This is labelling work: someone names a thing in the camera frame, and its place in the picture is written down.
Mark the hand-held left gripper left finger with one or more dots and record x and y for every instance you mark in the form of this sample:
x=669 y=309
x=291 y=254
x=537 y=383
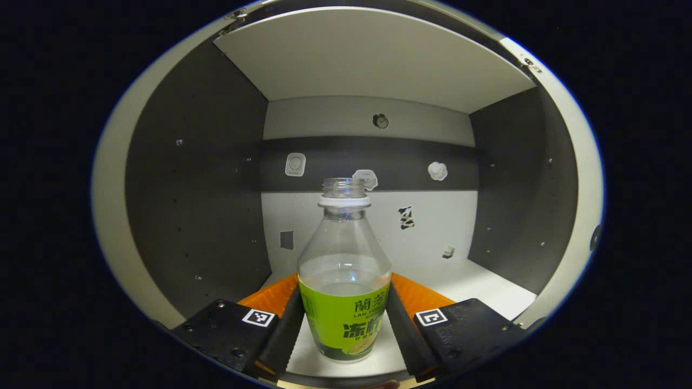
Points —
x=284 y=335

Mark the metal door hinge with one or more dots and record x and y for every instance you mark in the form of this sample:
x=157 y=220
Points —
x=532 y=65
x=238 y=13

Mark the clear bottle with green label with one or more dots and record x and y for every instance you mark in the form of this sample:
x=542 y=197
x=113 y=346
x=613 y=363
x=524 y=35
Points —
x=344 y=324

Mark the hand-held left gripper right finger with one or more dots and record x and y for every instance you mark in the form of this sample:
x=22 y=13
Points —
x=403 y=340

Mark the white cabinet shelf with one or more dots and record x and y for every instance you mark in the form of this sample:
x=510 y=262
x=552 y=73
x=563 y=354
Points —
x=367 y=54

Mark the white and gray cabinet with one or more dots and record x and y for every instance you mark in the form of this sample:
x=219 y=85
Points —
x=194 y=189

